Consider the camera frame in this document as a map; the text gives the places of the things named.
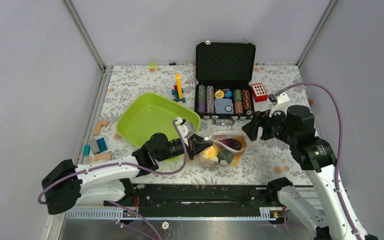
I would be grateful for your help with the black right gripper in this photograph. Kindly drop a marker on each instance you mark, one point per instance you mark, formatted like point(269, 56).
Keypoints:
point(259, 116)

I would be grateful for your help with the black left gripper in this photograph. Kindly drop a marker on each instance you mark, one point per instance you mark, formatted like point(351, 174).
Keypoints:
point(197, 144)

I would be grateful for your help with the purple eggplant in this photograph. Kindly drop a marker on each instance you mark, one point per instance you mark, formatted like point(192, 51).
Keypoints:
point(231, 143)

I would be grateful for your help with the clear zip top bag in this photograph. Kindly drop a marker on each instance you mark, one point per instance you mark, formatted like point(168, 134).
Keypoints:
point(221, 135)

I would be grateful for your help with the yellow lemon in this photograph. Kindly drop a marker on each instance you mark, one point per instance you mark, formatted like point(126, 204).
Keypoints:
point(210, 154)

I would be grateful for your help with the dark green avocado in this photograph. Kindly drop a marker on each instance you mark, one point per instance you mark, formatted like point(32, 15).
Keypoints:
point(225, 157)

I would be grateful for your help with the orange yellow mango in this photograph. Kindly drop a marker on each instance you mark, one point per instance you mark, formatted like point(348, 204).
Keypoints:
point(236, 159)

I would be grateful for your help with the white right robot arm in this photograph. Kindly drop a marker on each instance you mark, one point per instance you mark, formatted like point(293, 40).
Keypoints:
point(338, 220)

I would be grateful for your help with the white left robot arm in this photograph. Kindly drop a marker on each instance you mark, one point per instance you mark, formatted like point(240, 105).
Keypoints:
point(69, 185)

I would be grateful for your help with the floral tablecloth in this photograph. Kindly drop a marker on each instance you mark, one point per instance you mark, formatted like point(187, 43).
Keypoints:
point(263, 161)

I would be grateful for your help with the red toy brick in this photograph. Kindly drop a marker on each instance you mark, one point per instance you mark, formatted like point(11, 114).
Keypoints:
point(259, 92)

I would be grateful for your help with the toy brick car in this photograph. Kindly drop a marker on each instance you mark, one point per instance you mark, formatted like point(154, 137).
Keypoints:
point(178, 91)

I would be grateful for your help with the black poker chip case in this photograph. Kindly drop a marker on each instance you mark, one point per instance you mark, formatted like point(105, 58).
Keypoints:
point(223, 73)

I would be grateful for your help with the green plastic tray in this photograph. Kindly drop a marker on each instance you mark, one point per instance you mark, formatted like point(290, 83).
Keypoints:
point(149, 114)

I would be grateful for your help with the small green block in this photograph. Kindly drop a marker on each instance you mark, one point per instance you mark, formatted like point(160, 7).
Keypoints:
point(152, 65)

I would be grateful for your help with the tan wooden block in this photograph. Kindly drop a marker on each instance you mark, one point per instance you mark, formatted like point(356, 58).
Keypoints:
point(102, 157)
point(99, 125)

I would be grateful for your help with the blue toy block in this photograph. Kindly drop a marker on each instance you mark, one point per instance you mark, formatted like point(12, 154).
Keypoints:
point(102, 145)

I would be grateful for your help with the tan wooden block lower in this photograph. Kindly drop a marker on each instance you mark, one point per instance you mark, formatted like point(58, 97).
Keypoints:
point(102, 157)

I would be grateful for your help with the teal toy block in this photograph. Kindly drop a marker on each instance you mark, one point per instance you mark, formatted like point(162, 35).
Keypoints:
point(86, 150)

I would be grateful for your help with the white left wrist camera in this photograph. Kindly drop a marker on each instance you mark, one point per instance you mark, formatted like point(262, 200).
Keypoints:
point(184, 129)

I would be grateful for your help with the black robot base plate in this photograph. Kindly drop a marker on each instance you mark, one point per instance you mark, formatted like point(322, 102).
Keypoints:
point(202, 201)

